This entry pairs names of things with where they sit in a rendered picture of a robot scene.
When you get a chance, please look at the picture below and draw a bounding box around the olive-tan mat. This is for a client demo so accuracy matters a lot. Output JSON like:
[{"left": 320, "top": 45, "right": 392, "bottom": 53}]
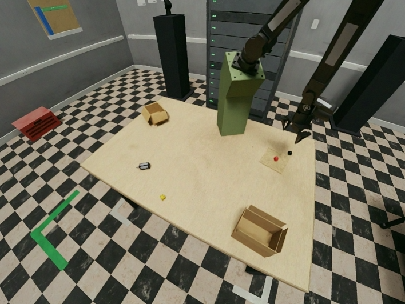
[{"left": 259, "top": 148, "right": 289, "bottom": 174}]

